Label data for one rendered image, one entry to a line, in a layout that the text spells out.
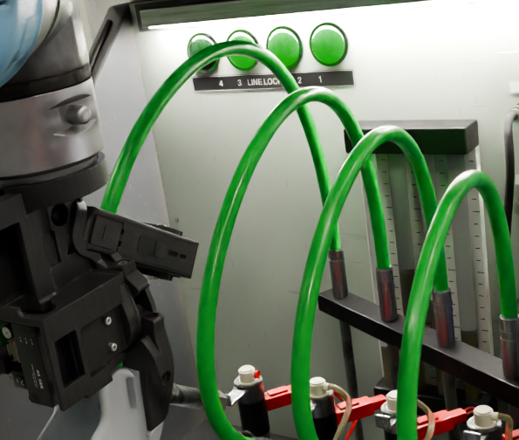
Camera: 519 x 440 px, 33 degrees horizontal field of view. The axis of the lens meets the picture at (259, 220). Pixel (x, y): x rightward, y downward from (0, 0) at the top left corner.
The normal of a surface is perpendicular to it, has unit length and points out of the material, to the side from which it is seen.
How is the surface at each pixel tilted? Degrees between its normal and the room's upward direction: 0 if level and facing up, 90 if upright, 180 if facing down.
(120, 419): 94
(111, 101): 90
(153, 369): 99
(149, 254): 95
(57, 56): 91
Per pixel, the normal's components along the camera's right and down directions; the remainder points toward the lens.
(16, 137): 0.09, 0.30
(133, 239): 0.85, 0.12
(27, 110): 0.30, 0.26
